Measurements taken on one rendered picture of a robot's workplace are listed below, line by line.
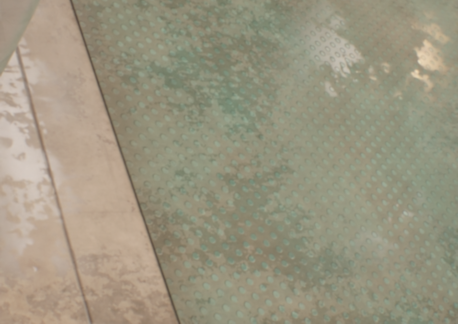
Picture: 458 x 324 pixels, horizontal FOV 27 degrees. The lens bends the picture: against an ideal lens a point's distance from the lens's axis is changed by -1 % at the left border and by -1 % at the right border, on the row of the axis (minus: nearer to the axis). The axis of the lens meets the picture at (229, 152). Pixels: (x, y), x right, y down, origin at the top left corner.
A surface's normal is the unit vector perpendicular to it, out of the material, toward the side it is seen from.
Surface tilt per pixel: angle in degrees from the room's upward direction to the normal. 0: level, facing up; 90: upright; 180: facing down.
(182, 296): 0
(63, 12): 0
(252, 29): 0
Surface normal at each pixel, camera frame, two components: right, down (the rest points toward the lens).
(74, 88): 0.50, -0.55
